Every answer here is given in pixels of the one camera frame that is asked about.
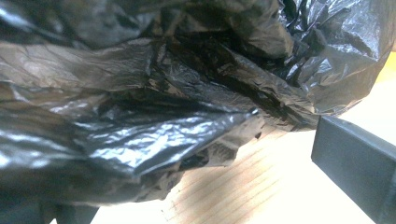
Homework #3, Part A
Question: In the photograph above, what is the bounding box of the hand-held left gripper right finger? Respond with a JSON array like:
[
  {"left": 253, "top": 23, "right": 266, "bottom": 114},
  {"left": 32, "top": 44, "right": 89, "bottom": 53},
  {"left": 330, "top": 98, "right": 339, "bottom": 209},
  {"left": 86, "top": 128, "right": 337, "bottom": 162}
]
[{"left": 310, "top": 115, "right": 396, "bottom": 224}]

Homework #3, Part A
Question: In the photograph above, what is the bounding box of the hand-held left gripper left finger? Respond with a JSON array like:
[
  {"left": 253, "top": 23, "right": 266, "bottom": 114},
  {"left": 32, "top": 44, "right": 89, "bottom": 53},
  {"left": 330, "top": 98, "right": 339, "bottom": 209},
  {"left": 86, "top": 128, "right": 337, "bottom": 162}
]
[{"left": 0, "top": 200, "right": 99, "bottom": 224}]

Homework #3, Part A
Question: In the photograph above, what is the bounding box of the black plastic trash bag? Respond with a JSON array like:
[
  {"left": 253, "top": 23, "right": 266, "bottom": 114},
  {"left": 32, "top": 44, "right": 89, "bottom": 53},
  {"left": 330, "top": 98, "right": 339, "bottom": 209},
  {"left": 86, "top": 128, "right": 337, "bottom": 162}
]
[{"left": 0, "top": 0, "right": 396, "bottom": 209}]

